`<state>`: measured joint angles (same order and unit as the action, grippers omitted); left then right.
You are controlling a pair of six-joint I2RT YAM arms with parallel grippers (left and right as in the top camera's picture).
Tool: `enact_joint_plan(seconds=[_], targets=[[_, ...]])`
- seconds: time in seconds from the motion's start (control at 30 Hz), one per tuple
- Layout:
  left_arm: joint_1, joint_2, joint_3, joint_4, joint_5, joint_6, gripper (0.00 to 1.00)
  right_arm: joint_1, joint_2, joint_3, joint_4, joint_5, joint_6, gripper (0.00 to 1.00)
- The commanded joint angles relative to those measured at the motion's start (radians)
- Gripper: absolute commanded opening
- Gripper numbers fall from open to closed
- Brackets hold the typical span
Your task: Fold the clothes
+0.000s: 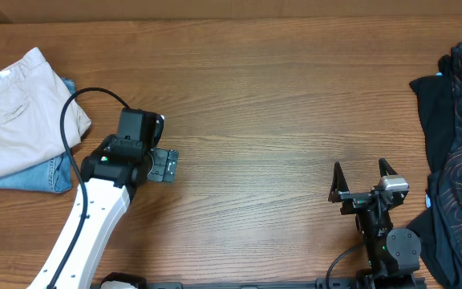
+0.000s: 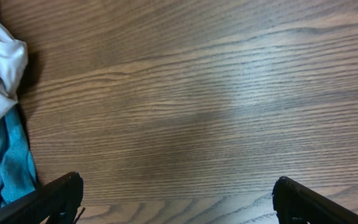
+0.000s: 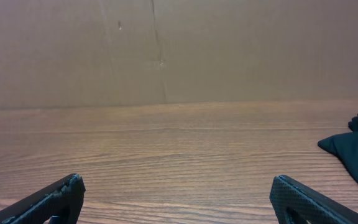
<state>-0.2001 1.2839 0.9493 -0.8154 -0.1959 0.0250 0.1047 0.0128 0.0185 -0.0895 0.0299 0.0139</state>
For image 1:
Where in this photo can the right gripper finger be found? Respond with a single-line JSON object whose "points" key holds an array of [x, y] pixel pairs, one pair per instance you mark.
{"points": [[339, 183], [385, 169]]}

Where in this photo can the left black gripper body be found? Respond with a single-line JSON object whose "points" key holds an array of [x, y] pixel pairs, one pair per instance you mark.
{"points": [[163, 168]]}

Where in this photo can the black patterned garment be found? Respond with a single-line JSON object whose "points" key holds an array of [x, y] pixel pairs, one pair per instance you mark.
{"points": [[439, 227]]}

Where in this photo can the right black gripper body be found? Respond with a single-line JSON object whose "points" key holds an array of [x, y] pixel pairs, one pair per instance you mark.
{"points": [[355, 202]]}

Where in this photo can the beige cotton shorts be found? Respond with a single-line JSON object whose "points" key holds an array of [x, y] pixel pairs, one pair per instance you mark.
{"points": [[32, 97]]}

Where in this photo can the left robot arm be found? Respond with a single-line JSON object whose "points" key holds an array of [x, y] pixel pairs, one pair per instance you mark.
{"points": [[110, 177]]}

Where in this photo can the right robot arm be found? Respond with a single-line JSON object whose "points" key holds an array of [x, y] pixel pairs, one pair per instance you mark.
{"points": [[392, 253]]}

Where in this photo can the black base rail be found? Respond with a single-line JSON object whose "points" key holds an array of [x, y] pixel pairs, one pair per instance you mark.
{"points": [[115, 280]]}

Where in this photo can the folded blue denim jeans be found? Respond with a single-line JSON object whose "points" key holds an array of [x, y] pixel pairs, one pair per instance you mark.
{"points": [[52, 176]]}

